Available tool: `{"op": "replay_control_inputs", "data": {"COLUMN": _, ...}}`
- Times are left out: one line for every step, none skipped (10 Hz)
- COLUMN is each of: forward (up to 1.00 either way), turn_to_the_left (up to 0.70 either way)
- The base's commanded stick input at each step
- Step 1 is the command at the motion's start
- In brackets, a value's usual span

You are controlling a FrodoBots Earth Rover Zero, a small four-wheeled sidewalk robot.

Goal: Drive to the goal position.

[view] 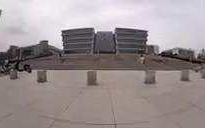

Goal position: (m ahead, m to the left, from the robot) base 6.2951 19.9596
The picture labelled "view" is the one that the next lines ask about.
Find group of parked scooters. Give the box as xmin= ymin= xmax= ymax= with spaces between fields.
xmin=0 ymin=59 xmax=33 ymax=75

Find low grey building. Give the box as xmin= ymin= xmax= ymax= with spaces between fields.
xmin=160 ymin=46 xmax=197 ymax=61
xmin=7 ymin=39 xmax=62 ymax=58

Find row of concrete bollards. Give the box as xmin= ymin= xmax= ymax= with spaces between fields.
xmin=0 ymin=68 xmax=205 ymax=86

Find grey concrete slab pavement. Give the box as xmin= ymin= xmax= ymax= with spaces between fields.
xmin=0 ymin=69 xmax=205 ymax=128

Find tiered grey building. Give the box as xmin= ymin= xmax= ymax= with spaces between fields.
xmin=60 ymin=27 xmax=149 ymax=55

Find person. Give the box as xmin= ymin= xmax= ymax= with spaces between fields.
xmin=139 ymin=54 xmax=146 ymax=65

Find wide grey stone steps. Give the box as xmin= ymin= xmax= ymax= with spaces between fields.
xmin=9 ymin=53 xmax=204 ymax=71

